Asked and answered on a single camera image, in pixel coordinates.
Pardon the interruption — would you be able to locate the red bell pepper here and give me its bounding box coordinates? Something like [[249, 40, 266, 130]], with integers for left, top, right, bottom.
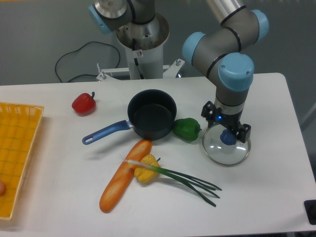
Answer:
[[72, 91, 96, 116]]

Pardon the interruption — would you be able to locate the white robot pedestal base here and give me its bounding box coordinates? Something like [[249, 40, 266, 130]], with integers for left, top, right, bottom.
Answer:
[[96, 13, 186, 81]]

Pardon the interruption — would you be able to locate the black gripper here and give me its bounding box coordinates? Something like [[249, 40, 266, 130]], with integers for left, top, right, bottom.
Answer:
[[201, 101, 251, 143]]

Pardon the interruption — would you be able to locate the black object at table edge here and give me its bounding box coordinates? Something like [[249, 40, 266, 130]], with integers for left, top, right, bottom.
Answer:
[[304, 199, 316, 225]]

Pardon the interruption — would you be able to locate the glass pot lid blue knob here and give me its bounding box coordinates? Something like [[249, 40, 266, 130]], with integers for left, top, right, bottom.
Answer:
[[202, 124, 251, 167]]

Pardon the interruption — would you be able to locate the black cable on floor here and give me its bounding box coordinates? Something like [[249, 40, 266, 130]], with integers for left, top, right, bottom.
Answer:
[[54, 41, 121, 83]]

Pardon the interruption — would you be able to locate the green onion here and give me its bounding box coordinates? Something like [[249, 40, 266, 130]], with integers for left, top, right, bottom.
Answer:
[[124, 159, 222, 207]]

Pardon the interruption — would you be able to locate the yellow bell pepper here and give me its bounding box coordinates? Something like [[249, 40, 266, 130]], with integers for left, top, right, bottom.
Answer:
[[134, 154, 160, 184]]

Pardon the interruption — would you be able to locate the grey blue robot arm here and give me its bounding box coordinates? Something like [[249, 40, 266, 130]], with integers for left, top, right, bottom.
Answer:
[[88, 0, 269, 142]]

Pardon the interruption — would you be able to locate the baguette bread loaf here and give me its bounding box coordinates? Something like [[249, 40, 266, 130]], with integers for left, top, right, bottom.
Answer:
[[99, 140, 152, 213]]

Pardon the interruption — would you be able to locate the green bell pepper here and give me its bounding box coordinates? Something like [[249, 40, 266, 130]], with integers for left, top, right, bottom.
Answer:
[[173, 118, 201, 142]]

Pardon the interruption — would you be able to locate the yellow wicker basket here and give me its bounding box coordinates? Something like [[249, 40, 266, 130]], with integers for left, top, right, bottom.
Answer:
[[0, 102, 44, 220]]

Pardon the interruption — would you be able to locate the black saucepan blue handle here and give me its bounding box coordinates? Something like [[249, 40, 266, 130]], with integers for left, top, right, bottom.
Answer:
[[82, 89, 177, 145]]

